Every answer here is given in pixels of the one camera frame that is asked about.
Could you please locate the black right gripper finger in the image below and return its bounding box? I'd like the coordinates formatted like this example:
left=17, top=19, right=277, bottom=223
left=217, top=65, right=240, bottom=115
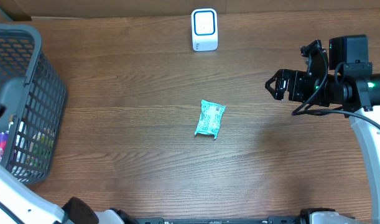
left=265, top=69, right=285, bottom=90
left=269, top=88, right=287, bottom=100

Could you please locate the teal wet wipes packet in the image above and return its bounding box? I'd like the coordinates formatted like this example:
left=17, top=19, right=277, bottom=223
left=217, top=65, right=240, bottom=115
left=194, top=100, right=226, bottom=140

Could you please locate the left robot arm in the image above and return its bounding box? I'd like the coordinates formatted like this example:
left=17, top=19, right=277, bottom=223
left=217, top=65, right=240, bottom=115
left=0, top=166, right=138, bottom=224

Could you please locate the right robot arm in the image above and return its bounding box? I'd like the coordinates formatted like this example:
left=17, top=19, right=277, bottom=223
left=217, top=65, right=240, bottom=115
left=265, top=35, right=380, bottom=223

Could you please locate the white barcode scanner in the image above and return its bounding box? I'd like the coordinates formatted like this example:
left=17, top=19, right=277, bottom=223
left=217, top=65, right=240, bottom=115
left=191, top=8, right=218, bottom=52

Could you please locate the grey plastic mesh basket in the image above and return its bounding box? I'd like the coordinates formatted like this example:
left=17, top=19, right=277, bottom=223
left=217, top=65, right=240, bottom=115
left=0, top=24, right=68, bottom=184

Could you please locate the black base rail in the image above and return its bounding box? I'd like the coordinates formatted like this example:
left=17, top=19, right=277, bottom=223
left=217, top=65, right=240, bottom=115
left=135, top=216, right=307, bottom=224

